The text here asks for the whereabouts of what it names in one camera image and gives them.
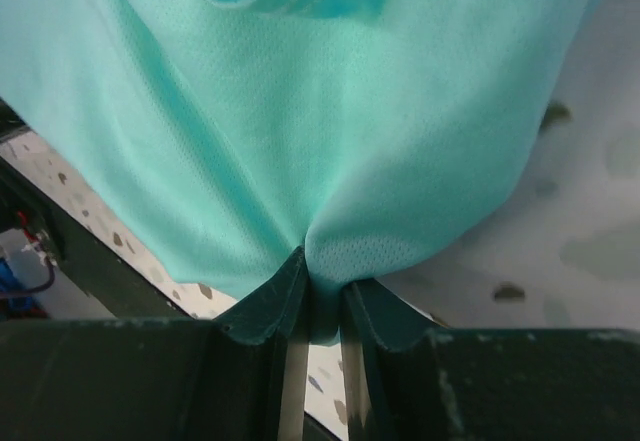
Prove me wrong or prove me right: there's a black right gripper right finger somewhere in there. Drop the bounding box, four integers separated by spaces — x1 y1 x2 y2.
341 280 639 440

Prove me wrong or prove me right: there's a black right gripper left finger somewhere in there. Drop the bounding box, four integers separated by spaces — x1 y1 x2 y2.
1 250 308 440

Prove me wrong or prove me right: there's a mint green t shirt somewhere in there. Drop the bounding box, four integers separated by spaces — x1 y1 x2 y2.
1 0 600 343

